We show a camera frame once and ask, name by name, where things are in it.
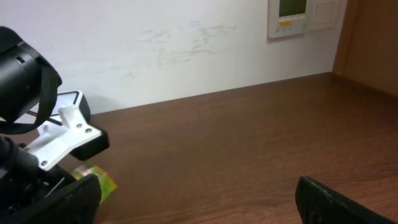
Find white barcode scanner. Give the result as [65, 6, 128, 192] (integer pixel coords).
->
[37, 90, 91, 135]

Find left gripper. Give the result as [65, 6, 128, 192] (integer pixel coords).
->
[1, 155, 75, 215]

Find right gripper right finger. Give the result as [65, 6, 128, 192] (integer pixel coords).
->
[295, 176, 396, 224]

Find green juice carton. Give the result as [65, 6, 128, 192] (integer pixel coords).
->
[70, 163, 118, 205]

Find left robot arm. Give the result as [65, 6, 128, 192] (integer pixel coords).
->
[1, 27, 79, 218]

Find wall thermostat panel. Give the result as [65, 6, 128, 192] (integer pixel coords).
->
[268, 0, 312, 39]

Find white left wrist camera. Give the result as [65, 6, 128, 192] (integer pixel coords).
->
[25, 106, 109, 171]

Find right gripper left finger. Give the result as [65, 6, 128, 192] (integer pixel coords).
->
[1, 174, 101, 224]

